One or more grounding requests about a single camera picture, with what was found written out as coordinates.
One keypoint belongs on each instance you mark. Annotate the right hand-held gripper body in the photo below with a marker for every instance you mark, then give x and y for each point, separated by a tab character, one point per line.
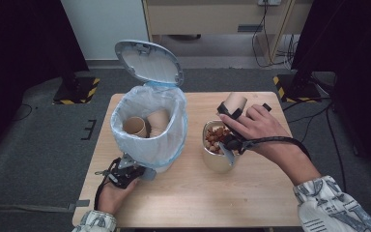
236	146

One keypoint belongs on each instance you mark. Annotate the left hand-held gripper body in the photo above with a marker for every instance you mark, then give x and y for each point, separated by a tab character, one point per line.
119	175

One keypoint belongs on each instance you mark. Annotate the brown paper cup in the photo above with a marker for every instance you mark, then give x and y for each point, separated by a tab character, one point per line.
158	119
135	126
236	101

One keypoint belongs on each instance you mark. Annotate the translucent plastic trash bag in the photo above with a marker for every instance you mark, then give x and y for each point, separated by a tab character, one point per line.
151	151

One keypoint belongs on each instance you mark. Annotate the steel bowl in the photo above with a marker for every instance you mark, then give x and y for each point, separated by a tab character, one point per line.
212	162

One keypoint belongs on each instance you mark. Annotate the white blue pedal trash can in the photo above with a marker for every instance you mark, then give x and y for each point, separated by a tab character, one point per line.
148	64

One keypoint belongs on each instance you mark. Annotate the person's right hand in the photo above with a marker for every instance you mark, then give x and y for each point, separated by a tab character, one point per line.
261	125

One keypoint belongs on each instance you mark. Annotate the person's left hand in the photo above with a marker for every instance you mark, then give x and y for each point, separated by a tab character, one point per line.
112	199

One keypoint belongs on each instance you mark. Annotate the pile of nuts and dates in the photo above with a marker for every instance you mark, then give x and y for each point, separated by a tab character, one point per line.
214	137

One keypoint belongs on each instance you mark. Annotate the black stand with striped base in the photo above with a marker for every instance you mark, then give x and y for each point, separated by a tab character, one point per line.
299	88
77	92

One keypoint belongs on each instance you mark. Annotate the grey tape strip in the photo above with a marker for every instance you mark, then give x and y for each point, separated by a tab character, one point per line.
79	204

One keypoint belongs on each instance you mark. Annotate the black curtain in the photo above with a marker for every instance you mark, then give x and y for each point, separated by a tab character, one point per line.
19	48
354	64

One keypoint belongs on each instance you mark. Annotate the wooden desk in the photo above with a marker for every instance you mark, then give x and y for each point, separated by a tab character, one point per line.
199	17

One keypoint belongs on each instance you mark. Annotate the white power strip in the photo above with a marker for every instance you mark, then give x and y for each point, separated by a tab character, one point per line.
269	2

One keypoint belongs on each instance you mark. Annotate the white panel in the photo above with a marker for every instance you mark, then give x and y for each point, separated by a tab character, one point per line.
103	22

